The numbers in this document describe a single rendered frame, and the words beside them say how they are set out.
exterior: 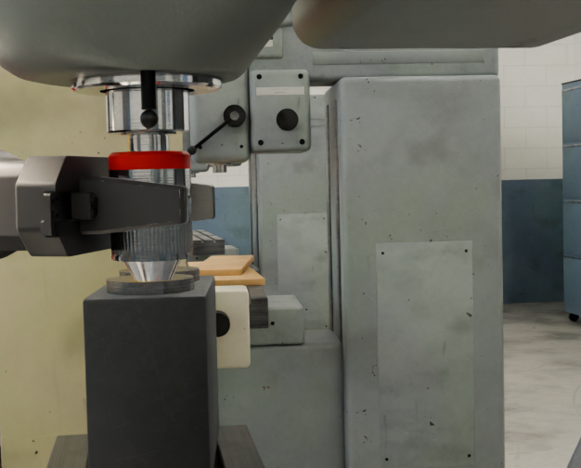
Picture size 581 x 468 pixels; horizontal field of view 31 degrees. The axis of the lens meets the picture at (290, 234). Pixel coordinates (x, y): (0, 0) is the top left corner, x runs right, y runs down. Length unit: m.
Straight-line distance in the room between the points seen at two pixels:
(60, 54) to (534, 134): 9.84
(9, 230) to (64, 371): 1.78
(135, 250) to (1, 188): 0.08
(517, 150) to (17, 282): 8.27
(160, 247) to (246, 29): 0.13
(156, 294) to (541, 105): 9.44
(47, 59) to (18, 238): 0.10
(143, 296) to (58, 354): 1.35
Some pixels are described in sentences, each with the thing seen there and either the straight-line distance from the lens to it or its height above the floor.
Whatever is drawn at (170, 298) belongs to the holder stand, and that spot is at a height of 1.14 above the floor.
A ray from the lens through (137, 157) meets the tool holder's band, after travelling 0.58.
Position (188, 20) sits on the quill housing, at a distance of 0.54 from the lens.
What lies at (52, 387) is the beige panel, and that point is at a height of 0.80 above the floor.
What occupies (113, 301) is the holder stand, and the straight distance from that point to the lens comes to 1.02.
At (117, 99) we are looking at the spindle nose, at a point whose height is 1.30.
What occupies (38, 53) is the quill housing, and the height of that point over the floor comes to 1.32.
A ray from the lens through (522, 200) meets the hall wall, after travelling 10.27.
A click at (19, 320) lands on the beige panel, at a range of 2.36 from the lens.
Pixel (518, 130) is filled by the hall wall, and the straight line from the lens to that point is 10.28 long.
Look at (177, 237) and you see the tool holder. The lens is 0.58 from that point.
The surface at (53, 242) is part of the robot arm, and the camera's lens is 0.57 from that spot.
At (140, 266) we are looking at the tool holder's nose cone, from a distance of 0.59.
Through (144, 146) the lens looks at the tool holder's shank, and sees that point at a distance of 0.59.
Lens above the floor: 1.25
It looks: 3 degrees down
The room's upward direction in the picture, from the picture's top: 1 degrees counter-clockwise
